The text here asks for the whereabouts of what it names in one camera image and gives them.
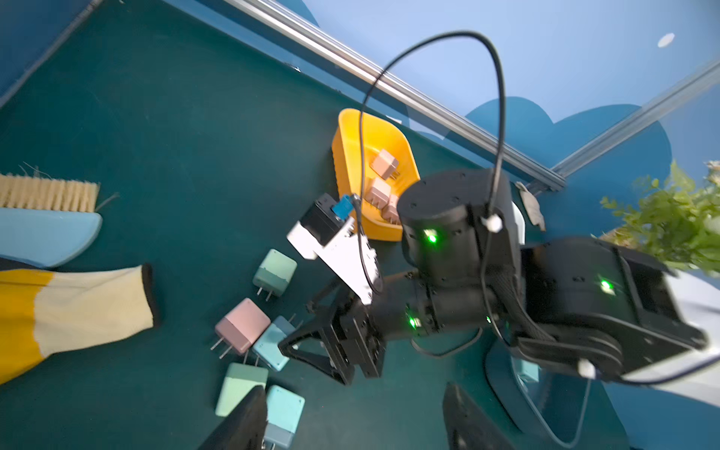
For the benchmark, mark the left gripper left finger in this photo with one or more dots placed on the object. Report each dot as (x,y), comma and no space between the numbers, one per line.
(244,427)

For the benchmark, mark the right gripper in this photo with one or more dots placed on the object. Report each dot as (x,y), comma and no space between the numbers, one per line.
(344,334)

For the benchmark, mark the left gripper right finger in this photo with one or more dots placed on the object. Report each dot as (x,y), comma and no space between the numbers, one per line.
(468,427)

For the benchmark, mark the blue plug pile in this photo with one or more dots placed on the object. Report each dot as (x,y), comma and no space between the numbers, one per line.
(266,347)

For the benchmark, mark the pink plug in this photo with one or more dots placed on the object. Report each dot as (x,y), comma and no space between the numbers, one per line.
(240,328)
(385,165)
(389,211)
(378,193)

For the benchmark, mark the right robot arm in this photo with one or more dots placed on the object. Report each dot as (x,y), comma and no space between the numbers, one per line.
(575,305)

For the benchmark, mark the clear blue storage box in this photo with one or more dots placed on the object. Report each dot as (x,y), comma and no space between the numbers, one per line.
(541,403)

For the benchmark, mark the yellow storage box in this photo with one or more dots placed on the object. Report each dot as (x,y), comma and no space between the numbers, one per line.
(357,142)

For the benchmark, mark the blue plug bottom middle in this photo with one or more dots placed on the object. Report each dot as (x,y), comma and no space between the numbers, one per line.
(284,411)

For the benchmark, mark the green plug bottom left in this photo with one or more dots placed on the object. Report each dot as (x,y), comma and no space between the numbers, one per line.
(239,380)

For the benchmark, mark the green plug middle pile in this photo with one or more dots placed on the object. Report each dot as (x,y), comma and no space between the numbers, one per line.
(274,274)

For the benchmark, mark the yellow work glove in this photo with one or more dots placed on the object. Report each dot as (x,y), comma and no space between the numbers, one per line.
(45,312)

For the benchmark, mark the potted artificial plant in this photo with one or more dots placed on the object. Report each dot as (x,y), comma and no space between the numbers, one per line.
(676,221)

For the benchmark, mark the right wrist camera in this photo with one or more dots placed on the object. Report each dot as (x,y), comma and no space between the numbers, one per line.
(328,231)

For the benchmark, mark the aluminium frame rail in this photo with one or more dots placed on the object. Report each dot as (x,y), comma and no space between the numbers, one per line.
(297,29)

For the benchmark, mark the brush with blue handle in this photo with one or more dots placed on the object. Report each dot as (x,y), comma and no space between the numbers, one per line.
(47,222)

